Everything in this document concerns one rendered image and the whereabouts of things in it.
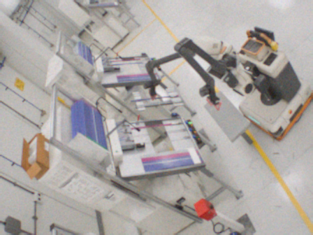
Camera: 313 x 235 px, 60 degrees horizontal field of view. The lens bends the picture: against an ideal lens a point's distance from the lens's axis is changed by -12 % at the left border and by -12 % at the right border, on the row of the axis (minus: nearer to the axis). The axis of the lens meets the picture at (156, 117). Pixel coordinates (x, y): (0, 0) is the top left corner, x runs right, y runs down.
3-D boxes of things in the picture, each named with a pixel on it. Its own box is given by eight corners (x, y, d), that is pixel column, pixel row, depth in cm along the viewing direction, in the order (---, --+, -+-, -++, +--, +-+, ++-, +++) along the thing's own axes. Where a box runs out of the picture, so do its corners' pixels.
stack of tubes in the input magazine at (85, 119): (100, 112, 276) (79, 96, 260) (107, 150, 237) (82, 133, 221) (91, 121, 279) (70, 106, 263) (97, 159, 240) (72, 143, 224)
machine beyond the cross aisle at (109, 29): (135, 14, 739) (83, -35, 627) (142, 24, 676) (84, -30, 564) (98, 50, 772) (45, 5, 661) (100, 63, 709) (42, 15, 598)
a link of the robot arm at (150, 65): (147, 70, 254) (143, 60, 256) (148, 76, 268) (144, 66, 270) (196, 53, 257) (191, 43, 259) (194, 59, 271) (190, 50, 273)
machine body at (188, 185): (195, 164, 357) (163, 140, 321) (217, 208, 303) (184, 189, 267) (155, 194, 373) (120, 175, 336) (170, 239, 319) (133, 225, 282)
